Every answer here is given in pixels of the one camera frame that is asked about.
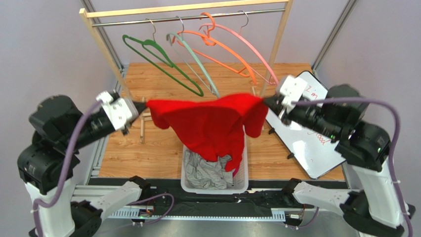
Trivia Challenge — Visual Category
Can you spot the wooden clothes rack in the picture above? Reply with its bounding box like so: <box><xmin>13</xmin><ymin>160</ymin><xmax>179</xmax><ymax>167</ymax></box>
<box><xmin>79</xmin><ymin>0</ymin><xmax>295</xmax><ymax>144</ymax></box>

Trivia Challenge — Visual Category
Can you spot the pink hanger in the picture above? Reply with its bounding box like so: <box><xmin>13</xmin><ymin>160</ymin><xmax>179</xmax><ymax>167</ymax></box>
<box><xmin>199</xmin><ymin>11</ymin><xmax>279</xmax><ymax>85</ymax></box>

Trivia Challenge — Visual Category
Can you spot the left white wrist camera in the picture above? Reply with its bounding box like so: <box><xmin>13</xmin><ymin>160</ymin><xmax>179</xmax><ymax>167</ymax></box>
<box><xmin>96</xmin><ymin>90</ymin><xmax>140</xmax><ymax>131</ymax></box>

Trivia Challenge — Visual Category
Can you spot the grey garment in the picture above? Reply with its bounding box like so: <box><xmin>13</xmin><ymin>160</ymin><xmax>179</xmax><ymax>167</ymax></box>
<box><xmin>183</xmin><ymin>150</ymin><xmax>233</xmax><ymax>190</ymax></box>

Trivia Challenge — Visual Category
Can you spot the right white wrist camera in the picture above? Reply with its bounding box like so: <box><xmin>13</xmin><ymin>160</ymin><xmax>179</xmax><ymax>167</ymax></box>
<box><xmin>275</xmin><ymin>75</ymin><xmax>308</xmax><ymax>114</ymax></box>

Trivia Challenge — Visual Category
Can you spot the red t shirt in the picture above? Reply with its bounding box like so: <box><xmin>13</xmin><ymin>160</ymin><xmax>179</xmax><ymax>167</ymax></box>
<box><xmin>146</xmin><ymin>93</ymin><xmax>268</xmax><ymax>172</ymax></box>

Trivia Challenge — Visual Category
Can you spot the orange hanger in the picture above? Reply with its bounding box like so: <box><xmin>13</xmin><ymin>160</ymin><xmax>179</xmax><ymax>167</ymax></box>
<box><xmin>176</xmin><ymin>12</ymin><xmax>257</xmax><ymax>85</ymax></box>

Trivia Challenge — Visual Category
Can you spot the white plastic laundry basket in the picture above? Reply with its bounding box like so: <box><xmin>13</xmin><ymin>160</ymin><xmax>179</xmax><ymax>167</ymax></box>
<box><xmin>181</xmin><ymin>136</ymin><xmax>249</xmax><ymax>195</ymax></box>

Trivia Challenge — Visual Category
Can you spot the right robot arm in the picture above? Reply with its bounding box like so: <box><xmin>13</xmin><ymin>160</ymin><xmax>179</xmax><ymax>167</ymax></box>
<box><xmin>263</xmin><ymin>84</ymin><xmax>416</xmax><ymax>237</ymax></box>

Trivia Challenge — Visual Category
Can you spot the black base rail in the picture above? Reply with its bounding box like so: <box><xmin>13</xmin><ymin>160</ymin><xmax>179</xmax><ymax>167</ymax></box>
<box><xmin>108</xmin><ymin>178</ymin><xmax>336</xmax><ymax>222</ymax></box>

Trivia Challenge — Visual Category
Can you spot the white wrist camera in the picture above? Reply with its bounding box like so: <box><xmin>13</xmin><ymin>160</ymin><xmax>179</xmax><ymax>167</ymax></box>
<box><xmin>275</xmin><ymin>75</ymin><xmax>308</xmax><ymax>114</ymax></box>
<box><xmin>96</xmin><ymin>90</ymin><xmax>140</xmax><ymax>131</ymax></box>

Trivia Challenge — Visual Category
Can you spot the white whiteboard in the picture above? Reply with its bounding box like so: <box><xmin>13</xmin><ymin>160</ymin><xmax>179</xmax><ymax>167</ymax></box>
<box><xmin>264</xmin><ymin>70</ymin><xmax>346</xmax><ymax>180</ymax></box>

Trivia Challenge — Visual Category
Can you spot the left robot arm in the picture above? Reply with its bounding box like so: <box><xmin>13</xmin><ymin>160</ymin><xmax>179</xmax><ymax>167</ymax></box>
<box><xmin>17</xmin><ymin>91</ymin><xmax>151</xmax><ymax>237</ymax></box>

